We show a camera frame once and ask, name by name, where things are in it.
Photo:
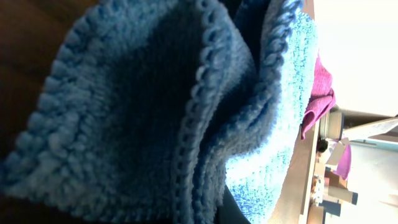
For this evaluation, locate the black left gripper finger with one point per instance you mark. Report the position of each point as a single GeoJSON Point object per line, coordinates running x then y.
{"type": "Point", "coordinates": [229, 212]}

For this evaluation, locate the blue microfiber cloth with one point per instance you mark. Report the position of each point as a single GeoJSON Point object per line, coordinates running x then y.
{"type": "Point", "coordinates": [152, 108]}

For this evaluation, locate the crumpled purple cloth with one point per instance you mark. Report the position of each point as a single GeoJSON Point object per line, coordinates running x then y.
{"type": "Point", "coordinates": [322, 97]}

